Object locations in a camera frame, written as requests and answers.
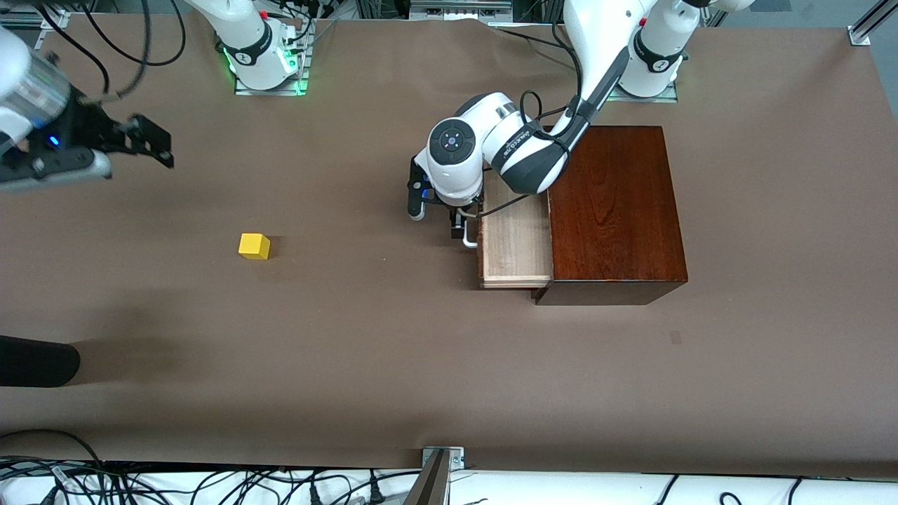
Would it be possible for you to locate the light wooden drawer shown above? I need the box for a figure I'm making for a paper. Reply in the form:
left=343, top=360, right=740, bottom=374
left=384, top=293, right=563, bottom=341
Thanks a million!
left=461, top=172, right=555, bottom=290

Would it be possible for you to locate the yellow block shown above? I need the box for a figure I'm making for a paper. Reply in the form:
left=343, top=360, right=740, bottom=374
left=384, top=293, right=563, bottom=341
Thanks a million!
left=239, top=233, right=272, bottom=261

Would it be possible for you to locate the dark brown wooden cabinet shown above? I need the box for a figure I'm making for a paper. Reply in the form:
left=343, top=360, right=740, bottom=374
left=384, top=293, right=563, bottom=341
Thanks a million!
left=533, top=125, right=688, bottom=307

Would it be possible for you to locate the aluminium profile post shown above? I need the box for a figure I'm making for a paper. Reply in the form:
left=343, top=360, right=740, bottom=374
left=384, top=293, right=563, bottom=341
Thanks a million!
left=847, top=0, right=898, bottom=47

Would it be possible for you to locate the black ribbed foam cylinder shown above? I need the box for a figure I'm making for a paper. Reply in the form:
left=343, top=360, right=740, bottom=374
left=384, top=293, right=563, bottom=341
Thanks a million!
left=0, top=335, right=81, bottom=388

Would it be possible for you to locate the brown table cover sheet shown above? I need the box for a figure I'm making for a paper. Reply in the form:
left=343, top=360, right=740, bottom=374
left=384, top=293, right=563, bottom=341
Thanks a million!
left=0, top=13, right=898, bottom=479

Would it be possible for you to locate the dark metal strut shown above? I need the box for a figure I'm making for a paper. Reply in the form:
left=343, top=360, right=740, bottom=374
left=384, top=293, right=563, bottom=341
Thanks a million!
left=403, top=450, right=451, bottom=505

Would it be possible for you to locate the small metal corner bracket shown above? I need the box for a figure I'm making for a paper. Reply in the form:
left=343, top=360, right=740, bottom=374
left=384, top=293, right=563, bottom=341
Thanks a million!
left=422, top=445, right=465, bottom=471

